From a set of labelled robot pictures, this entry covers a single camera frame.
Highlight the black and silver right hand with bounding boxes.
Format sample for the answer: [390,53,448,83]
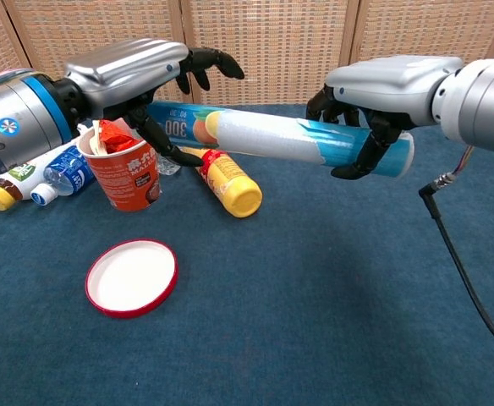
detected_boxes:
[305,54,464,181]

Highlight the black and silver left hand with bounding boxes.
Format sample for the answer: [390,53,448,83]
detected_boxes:
[63,37,246,167]

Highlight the blue white cylindrical tube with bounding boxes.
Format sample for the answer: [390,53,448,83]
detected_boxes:
[146,100,414,180]

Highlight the red snack wrapper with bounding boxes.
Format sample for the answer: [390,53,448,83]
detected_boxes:
[98,119,147,155]

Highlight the white plastic fork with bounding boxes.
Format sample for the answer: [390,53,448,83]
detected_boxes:
[88,120,108,156]

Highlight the clear bottle with green label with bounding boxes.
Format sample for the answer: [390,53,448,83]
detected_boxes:
[156,152,184,176]

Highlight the orange instant noodle cup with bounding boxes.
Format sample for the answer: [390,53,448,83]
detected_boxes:
[76,119,163,213]

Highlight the clear bottle with blue label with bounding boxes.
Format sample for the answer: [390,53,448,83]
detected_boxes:
[30,145,96,207]

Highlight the tea bottle with yellow cap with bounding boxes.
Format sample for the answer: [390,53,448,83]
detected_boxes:
[0,134,88,211]

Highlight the yellow bottle with red label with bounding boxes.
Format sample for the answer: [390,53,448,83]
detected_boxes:
[182,145,264,219]

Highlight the white lid with red rim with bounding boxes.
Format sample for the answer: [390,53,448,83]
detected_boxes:
[85,238,179,319]

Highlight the blue tablecloth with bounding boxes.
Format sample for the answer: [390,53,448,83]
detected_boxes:
[0,101,494,406]

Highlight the black cable with angled plug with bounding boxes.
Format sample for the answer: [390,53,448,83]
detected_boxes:
[418,145,494,361]

